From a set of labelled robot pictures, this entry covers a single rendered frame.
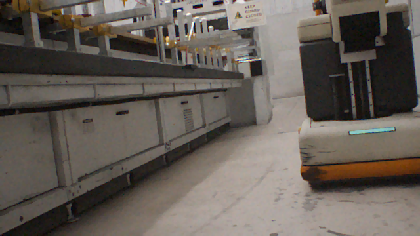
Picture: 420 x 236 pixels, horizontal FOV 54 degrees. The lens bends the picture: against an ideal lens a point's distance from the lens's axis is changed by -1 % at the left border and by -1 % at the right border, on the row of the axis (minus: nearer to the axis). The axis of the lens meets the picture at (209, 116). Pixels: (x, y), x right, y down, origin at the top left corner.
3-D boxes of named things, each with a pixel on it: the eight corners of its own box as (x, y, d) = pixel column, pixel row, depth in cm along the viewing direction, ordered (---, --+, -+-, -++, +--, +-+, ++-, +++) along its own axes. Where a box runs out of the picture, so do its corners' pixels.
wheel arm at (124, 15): (153, 17, 157) (151, 6, 157) (149, 16, 154) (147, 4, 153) (52, 35, 167) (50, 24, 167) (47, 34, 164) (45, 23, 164)
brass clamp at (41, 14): (53, 16, 143) (51, 1, 142) (28, 9, 129) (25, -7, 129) (38, 19, 144) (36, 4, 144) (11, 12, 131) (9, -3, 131)
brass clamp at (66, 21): (90, 30, 167) (89, 18, 167) (72, 26, 154) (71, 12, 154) (77, 33, 168) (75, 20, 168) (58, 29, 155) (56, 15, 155)
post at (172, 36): (180, 72, 282) (170, 1, 280) (178, 72, 279) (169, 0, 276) (174, 73, 283) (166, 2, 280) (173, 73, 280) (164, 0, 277)
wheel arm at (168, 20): (173, 25, 181) (172, 16, 181) (171, 25, 178) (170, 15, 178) (84, 41, 192) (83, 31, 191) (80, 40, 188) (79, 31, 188)
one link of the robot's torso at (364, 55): (340, 63, 204) (335, 13, 203) (401, 56, 197) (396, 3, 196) (344, 61, 178) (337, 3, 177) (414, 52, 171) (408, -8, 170)
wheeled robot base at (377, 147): (304, 158, 249) (300, 117, 247) (419, 149, 233) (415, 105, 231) (300, 186, 183) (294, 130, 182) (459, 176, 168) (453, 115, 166)
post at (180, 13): (190, 75, 306) (182, 10, 304) (189, 75, 303) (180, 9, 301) (186, 76, 307) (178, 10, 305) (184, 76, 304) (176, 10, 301)
